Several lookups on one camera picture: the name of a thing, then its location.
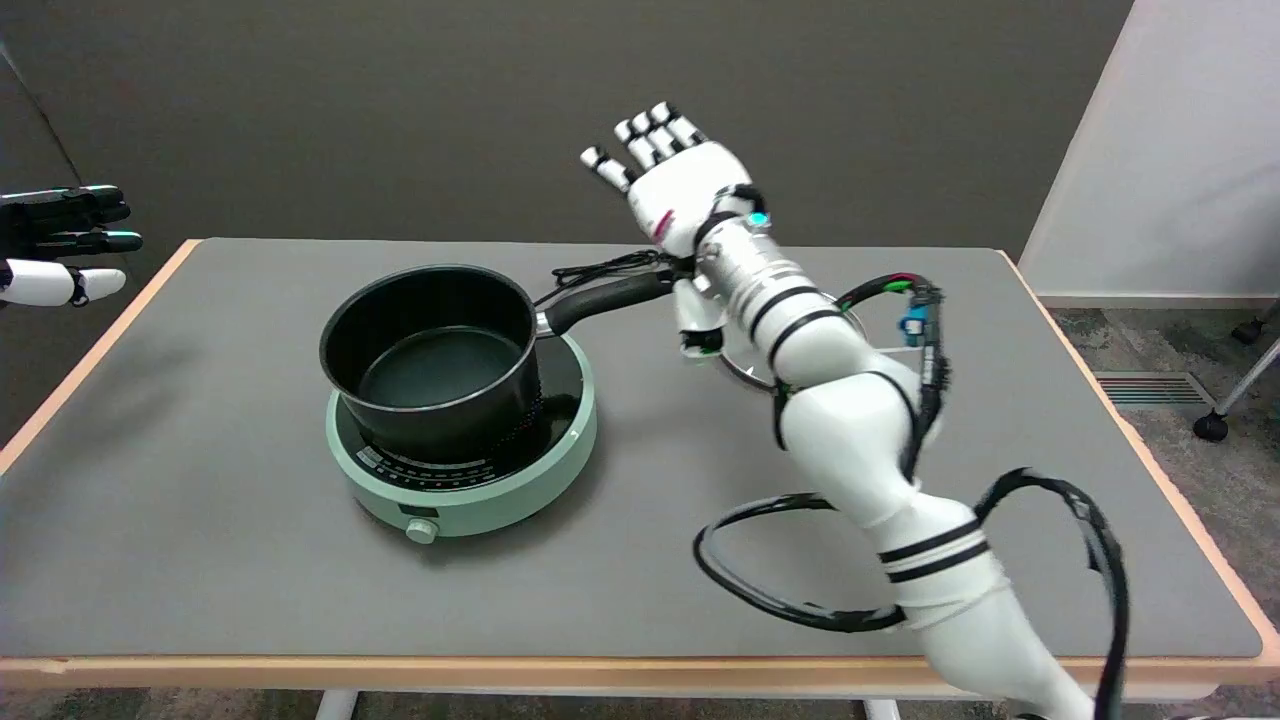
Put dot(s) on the metal floor vent grille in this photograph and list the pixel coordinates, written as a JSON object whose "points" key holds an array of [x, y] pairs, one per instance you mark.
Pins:
{"points": [[1150, 390]]}

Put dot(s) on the green round induction cooker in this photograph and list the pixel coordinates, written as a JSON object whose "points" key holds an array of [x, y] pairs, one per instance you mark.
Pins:
{"points": [[470, 505]]}

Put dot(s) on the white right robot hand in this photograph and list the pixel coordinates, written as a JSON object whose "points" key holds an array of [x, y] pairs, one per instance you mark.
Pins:
{"points": [[680, 190]]}

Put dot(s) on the white table leg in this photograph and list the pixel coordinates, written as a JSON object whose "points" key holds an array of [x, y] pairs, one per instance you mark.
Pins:
{"points": [[338, 706], [882, 710]]}

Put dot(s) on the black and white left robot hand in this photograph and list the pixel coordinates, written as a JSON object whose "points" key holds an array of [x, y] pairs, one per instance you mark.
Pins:
{"points": [[50, 283]]}

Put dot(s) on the grey chair leg with caster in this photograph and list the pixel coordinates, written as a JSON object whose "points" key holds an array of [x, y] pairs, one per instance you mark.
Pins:
{"points": [[1212, 427]]}

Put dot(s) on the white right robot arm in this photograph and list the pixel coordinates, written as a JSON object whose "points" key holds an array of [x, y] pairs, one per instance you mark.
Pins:
{"points": [[850, 440]]}

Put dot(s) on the black chair caster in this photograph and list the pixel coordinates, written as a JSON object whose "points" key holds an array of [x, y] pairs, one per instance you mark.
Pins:
{"points": [[1248, 330]]}

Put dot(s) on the glass pot lid black knob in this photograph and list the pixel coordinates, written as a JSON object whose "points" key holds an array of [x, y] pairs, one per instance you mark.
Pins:
{"points": [[740, 366]]}

